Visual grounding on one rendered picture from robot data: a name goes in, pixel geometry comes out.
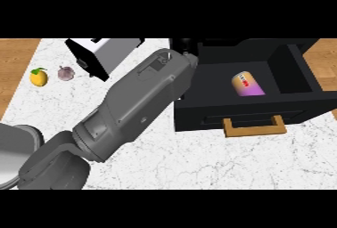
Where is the yellow lemon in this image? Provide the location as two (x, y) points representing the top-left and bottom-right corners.
(30, 67), (51, 88)

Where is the purple garlic bulb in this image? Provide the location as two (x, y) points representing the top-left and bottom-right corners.
(57, 65), (77, 82)

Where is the black drawer front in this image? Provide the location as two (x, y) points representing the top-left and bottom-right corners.
(175, 90), (337, 133)

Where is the wooden drawer handle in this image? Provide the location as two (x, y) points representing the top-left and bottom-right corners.
(222, 114), (289, 138)

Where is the black and white appliance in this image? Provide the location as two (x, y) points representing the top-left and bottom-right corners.
(64, 37), (147, 83)

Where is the grey rounded robot part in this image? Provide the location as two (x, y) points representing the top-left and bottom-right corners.
(0, 123), (46, 191)

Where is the orange and purple can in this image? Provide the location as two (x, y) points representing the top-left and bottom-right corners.
(231, 70), (268, 97)

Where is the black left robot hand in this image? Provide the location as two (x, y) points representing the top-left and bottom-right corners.
(170, 37), (200, 59)

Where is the open black drawer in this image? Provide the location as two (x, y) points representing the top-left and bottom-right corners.
(170, 37), (337, 133)

